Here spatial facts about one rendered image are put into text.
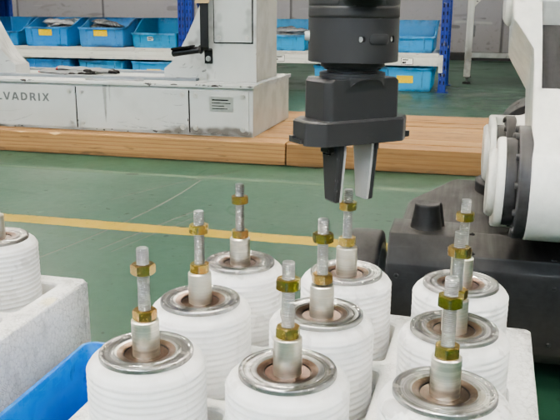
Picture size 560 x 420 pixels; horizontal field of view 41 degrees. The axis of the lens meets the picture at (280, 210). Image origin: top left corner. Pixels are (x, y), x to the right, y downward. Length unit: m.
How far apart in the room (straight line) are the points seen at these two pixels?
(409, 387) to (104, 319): 0.86
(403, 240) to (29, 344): 0.52
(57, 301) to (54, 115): 2.10
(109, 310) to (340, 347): 0.79
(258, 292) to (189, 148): 1.95
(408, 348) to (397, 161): 1.93
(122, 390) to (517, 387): 0.37
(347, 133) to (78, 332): 0.47
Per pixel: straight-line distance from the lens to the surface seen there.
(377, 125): 0.75
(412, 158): 2.56
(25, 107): 3.09
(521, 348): 0.84
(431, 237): 1.10
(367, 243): 1.11
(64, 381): 0.94
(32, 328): 0.92
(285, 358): 0.58
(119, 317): 1.36
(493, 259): 1.09
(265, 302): 0.81
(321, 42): 0.73
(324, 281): 0.68
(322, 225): 0.67
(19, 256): 0.94
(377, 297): 0.78
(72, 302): 0.99
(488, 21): 8.94
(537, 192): 0.93
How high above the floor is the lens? 0.52
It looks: 15 degrees down
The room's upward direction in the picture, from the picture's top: straight up
